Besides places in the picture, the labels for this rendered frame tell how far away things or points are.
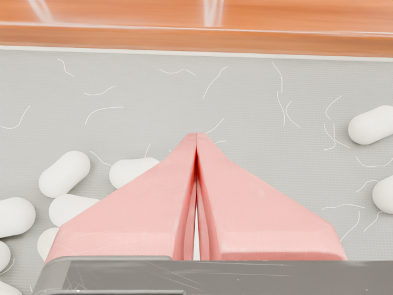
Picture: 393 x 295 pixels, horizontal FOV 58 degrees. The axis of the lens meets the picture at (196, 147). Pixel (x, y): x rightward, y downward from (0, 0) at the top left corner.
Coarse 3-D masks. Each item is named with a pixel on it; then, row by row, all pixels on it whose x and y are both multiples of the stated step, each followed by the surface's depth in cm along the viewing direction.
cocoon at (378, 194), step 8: (392, 176) 22; (376, 184) 22; (384, 184) 21; (392, 184) 21; (376, 192) 21; (384, 192) 21; (392, 192) 21; (376, 200) 21; (384, 200) 21; (392, 200) 21; (384, 208) 21; (392, 208) 21
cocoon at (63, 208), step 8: (56, 200) 21; (64, 200) 20; (72, 200) 21; (80, 200) 21; (88, 200) 21; (96, 200) 21; (56, 208) 20; (64, 208) 20; (72, 208) 20; (80, 208) 20; (56, 216) 20; (64, 216) 20; (72, 216) 20; (56, 224) 21
